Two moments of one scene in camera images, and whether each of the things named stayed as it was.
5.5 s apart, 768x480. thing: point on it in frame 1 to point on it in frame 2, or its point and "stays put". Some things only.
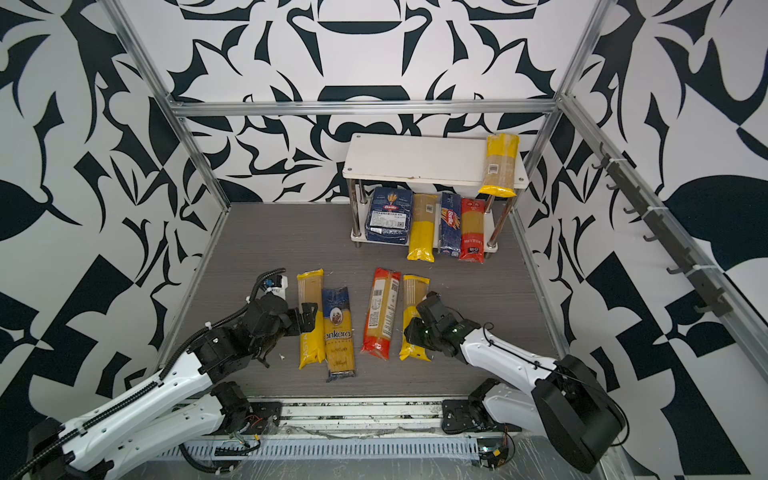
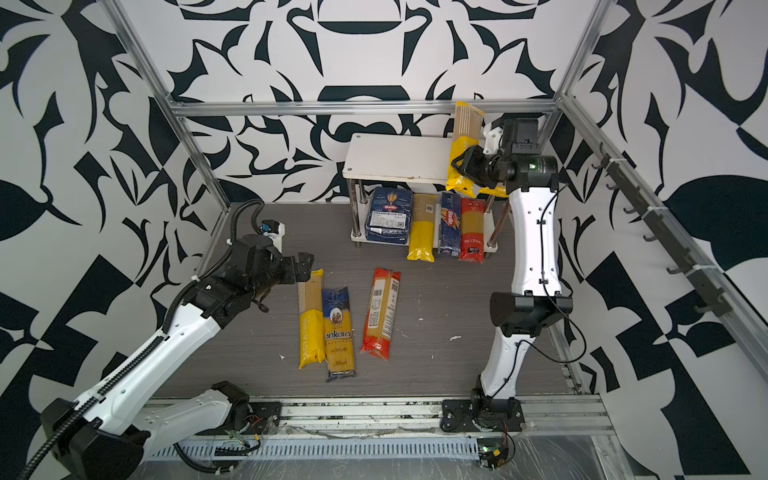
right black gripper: (413, 333) to (470, 167)
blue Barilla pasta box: (390, 215) stays put
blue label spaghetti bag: (338, 333) stays put
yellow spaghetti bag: (422, 240) stays put
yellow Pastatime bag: (414, 289) to (468, 123)
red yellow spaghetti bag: (472, 230) stays put
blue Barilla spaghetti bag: (450, 224) stays put
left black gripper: (308, 318) to (291, 274)
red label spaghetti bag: (382, 313) stays put
